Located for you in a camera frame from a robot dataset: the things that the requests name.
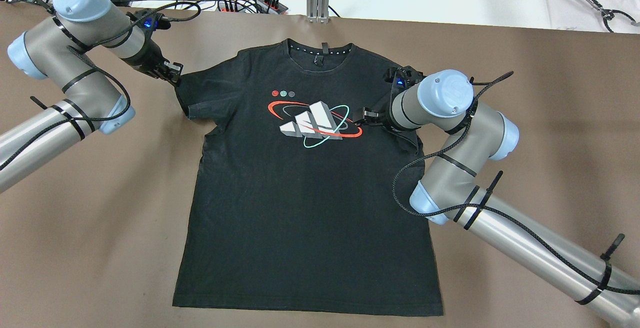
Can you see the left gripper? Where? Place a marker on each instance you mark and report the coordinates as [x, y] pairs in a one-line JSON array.
[[144, 59]]

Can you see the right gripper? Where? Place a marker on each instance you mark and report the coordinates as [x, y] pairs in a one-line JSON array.
[[386, 116]]

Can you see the black t-shirt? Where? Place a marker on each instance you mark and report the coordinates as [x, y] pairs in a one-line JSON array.
[[295, 207]]

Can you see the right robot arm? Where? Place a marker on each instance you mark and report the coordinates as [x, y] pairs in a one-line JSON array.
[[448, 191]]

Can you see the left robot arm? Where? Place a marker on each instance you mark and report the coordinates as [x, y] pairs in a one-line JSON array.
[[57, 49]]

